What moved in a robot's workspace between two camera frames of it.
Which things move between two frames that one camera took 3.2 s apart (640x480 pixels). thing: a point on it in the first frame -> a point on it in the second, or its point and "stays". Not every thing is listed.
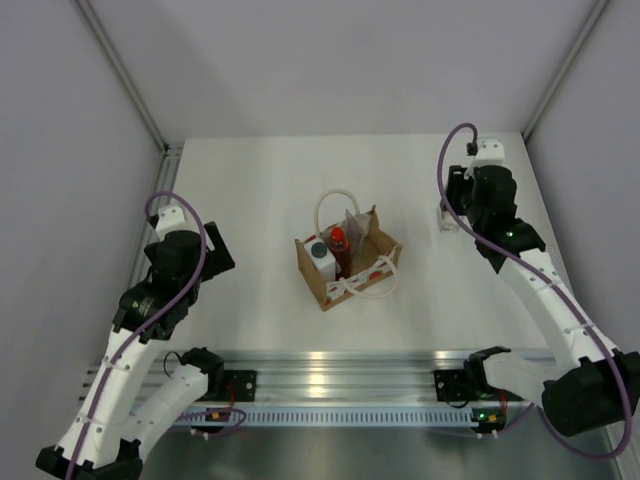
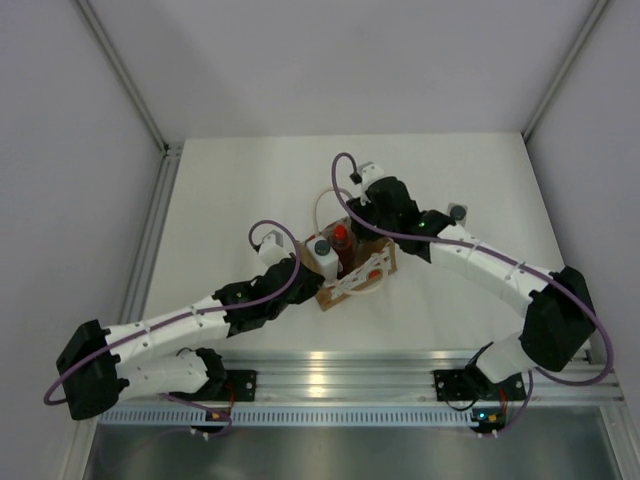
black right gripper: (457, 182) -> (359, 208)
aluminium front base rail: (330, 376) stays
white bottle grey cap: (322, 258) stays
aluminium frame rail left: (170, 149) stays
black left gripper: (218, 259) -> (311, 285)
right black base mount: (452, 386) stays
